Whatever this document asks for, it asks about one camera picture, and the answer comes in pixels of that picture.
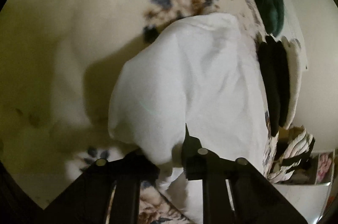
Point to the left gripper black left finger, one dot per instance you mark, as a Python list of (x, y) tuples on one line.
[(138, 165)]

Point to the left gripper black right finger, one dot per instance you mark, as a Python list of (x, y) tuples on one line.
[(190, 157)]

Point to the white t-shirt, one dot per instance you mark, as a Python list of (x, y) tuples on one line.
[(200, 77)]

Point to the black striped jacket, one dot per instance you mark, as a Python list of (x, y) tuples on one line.
[(294, 152)]

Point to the white puffer jacket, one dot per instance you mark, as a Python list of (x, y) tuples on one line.
[(282, 174)]

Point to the white wardrobe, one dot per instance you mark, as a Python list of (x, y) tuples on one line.
[(311, 199)]

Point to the folded black garment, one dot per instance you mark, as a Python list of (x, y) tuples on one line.
[(275, 73)]

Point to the pink floral bedding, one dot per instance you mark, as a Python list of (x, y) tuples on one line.
[(324, 165)]

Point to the folded white garment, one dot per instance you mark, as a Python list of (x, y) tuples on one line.
[(293, 56)]

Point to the floral bed blanket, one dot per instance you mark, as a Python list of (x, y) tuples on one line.
[(60, 61)]

